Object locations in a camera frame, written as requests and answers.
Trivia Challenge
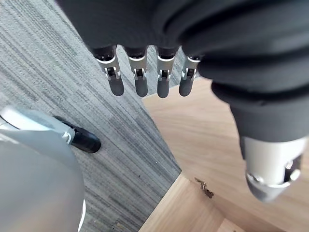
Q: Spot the dark robot foot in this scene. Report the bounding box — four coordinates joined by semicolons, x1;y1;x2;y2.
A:
53;116;101;154

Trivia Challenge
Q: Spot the light wooden cabinet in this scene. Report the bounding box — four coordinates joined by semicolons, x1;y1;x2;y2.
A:
138;77;309;232

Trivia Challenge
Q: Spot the metal cabinet key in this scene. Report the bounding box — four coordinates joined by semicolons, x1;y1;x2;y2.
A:
194;177;215;199

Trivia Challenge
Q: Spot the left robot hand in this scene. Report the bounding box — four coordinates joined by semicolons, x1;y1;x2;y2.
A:
55;0;309;203

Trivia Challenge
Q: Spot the silver robot leg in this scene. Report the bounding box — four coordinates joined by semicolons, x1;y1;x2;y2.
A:
0;105;87;232

